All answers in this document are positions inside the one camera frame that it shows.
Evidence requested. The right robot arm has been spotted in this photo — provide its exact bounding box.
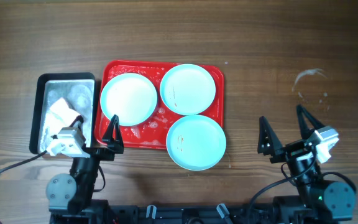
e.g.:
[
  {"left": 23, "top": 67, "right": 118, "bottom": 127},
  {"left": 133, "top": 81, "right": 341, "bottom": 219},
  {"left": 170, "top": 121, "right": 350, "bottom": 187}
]
[{"left": 245, "top": 105, "right": 357, "bottom": 223}]

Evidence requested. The pink sponge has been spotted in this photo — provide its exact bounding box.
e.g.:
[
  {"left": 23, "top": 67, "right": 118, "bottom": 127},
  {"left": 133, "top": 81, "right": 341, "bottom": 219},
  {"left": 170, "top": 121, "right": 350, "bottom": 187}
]
[{"left": 46, "top": 98, "right": 80, "bottom": 133}]

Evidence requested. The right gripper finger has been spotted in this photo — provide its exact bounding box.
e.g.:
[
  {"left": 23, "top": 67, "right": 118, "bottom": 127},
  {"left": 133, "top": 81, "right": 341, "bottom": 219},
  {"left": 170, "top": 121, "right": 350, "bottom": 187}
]
[
  {"left": 257, "top": 116, "right": 282, "bottom": 155},
  {"left": 296, "top": 105, "right": 325, "bottom": 139}
]

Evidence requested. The light blue plate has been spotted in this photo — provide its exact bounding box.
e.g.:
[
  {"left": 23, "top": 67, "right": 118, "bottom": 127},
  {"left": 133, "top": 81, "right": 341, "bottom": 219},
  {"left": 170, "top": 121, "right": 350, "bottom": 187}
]
[
  {"left": 100, "top": 73, "right": 158, "bottom": 126},
  {"left": 160, "top": 64, "right": 216, "bottom": 116},
  {"left": 166, "top": 115, "right": 227, "bottom": 171}
]

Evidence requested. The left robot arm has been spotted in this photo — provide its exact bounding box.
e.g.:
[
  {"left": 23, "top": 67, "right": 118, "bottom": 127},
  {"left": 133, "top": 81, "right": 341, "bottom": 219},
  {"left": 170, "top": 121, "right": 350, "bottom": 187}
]
[{"left": 46, "top": 115, "right": 124, "bottom": 223}]

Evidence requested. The black soapy water tray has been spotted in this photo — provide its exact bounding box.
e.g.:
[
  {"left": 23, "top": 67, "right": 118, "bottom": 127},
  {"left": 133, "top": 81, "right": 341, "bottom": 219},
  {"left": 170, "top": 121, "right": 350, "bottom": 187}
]
[{"left": 29, "top": 72, "right": 99, "bottom": 154}]

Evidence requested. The light blue plate bottom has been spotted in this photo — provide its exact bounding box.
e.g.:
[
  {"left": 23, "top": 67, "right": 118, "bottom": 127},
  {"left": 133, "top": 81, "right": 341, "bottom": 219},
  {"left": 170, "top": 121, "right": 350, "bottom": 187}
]
[{"left": 166, "top": 115, "right": 227, "bottom": 171}]

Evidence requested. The light blue plate top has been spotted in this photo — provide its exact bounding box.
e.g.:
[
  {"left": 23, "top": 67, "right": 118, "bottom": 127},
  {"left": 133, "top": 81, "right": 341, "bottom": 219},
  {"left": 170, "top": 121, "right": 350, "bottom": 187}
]
[{"left": 160, "top": 64, "right": 216, "bottom": 116}]

